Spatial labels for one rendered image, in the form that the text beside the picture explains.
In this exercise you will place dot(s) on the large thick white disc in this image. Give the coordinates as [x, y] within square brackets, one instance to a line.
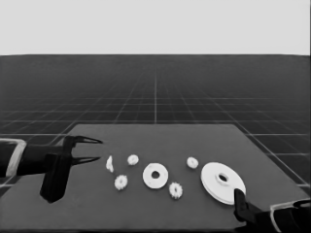
[210, 181]

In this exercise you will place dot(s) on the white toothed gear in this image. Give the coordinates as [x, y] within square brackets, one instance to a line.
[190, 163]
[130, 160]
[117, 183]
[172, 191]

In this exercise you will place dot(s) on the small white T-shaped piece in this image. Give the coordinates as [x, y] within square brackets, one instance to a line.
[109, 164]

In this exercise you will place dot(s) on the white round carrier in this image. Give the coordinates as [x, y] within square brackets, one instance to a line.
[148, 176]

